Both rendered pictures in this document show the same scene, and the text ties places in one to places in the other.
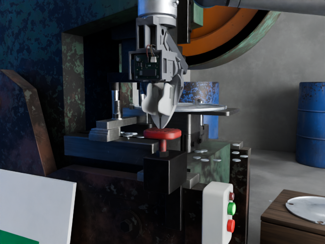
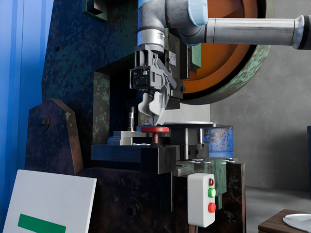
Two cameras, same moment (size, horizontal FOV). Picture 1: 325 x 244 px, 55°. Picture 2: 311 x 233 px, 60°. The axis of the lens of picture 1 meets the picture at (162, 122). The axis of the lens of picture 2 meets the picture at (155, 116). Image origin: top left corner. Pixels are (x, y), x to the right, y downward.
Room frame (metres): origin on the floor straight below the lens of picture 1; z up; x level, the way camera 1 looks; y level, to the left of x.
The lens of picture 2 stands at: (-0.10, -0.10, 0.73)
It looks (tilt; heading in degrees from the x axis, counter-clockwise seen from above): 5 degrees up; 8
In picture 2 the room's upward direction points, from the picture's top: straight up
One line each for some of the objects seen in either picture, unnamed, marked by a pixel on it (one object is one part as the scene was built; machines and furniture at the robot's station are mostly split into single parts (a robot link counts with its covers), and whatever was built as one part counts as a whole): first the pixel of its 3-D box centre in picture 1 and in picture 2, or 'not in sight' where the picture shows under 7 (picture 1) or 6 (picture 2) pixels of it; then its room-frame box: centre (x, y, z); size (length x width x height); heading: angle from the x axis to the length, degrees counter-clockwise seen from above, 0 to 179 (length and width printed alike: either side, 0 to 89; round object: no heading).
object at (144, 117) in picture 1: (146, 113); (155, 131); (1.04, 0.05, 0.76); 0.15 x 0.09 x 0.05; 153
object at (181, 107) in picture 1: (180, 106); (180, 124); (0.98, -0.06, 0.78); 0.29 x 0.29 x 0.01
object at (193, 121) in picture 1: (194, 128); (191, 141); (0.96, -0.10, 0.72); 0.25 x 0.14 x 0.14; 63
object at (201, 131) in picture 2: (199, 112); (199, 132); (1.14, -0.13, 0.75); 0.03 x 0.03 x 0.10; 63
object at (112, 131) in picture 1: (115, 118); (129, 131); (0.89, 0.13, 0.76); 0.17 x 0.06 x 0.10; 153
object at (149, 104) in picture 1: (150, 106); (145, 108); (0.63, 0.02, 0.81); 0.06 x 0.03 x 0.09; 153
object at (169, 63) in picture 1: (155, 52); (149, 70); (0.62, 0.01, 0.92); 0.09 x 0.08 x 0.12; 153
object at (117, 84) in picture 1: (143, 81); (153, 107); (1.04, 0.06, 0.86); 0.20 x 0.16 x 0.05; 153
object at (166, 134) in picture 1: (162, 147); (155, 140); (0.64, 0.00, 0.72); 0.07 x 0.06 x 0.08; 63
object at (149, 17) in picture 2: not in sight; (152, 15); (0.62, 0.01, 1.08); 0.09 x 0.08 x 0.11; 85
